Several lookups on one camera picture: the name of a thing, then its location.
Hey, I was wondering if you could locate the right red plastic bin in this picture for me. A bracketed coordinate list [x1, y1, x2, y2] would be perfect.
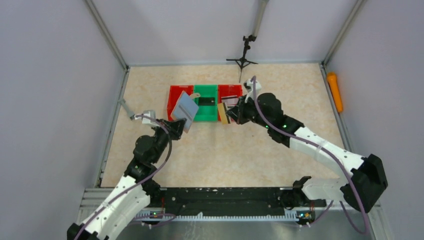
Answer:
[217, 84, 243, 110]

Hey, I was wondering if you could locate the grey small tool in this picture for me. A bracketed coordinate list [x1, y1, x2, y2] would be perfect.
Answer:
[118, 98, 136, 121]

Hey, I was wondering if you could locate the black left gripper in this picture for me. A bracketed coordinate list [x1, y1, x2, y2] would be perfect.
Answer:
[150, 117, 187, 164]

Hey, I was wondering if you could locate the red plastic bin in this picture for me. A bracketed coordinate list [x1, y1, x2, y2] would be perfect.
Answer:
[217, 84, 243, 110]
[166, 85, 194, 121]

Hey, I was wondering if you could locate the card with black stripe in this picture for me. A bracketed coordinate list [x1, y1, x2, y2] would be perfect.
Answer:
[221, 95, 239, 106]

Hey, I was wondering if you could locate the black card in green bin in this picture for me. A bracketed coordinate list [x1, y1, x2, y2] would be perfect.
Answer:
[198, 97, 216, 106]

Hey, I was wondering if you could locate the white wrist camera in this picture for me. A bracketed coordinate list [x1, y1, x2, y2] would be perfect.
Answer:
[243, 78, 262, 100]
[141, 109, 158, 127]

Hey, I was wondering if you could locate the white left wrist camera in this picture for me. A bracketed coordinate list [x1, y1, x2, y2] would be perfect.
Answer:
[141, 109, 158, 127]

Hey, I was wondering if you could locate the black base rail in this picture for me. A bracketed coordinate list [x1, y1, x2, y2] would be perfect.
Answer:
[148, 187, 327, 209]

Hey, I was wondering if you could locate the orange flashlight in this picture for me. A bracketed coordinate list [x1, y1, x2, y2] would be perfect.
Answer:
[326, 72, 344, 113]

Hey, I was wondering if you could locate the black camera tripod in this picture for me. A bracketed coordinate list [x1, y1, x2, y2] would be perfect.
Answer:
[226, 34, 258, 83]

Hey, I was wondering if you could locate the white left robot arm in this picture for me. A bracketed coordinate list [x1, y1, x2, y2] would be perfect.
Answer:
[66, 114, 186, 240]

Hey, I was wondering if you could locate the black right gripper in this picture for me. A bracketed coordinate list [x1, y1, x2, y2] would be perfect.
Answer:
[225, 94, 271, 130]

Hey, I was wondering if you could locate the green plastic bin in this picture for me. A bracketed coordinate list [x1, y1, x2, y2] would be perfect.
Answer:
[194, 84, 218, 122]

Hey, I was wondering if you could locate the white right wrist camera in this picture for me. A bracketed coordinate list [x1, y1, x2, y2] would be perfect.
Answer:
[243, 78, 262, 100]

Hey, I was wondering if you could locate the gold card with stripe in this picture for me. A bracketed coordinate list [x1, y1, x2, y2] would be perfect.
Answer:
[217, 102, 231, 125]

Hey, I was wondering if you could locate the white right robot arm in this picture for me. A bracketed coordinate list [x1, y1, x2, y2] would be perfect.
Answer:
[225, 93, 388, 213]

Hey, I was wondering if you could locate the left red plastic bin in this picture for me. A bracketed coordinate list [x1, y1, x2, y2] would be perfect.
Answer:
[166, 85, 194, 121]

